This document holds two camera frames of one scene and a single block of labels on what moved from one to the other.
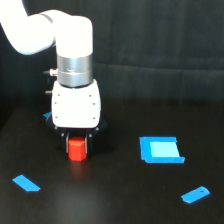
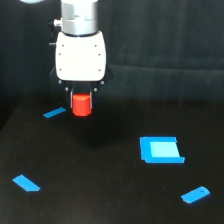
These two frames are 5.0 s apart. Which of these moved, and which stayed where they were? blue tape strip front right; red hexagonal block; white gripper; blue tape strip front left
Moved: white gripper; red hexagonal block
Stayed: blue tape strip front right; blue tape strip front left
